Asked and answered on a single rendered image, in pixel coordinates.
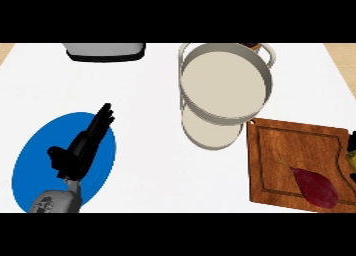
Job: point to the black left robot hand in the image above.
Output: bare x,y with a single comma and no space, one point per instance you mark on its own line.
81,150

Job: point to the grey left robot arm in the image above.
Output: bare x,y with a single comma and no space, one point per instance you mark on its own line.
55,201

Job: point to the brown wooden cutting board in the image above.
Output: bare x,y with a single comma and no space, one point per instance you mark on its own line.
302,156

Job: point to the beige tiered basket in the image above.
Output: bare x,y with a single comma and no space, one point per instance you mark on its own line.
221,86

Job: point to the blue oval placemat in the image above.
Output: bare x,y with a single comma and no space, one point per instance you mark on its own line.
33,166

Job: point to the dark red sweet potato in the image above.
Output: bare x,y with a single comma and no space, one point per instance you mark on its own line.
315,188

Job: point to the grey and black appliance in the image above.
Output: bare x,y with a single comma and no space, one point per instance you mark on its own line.
104,51

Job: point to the brown round object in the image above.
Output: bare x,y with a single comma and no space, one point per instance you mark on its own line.
250,45

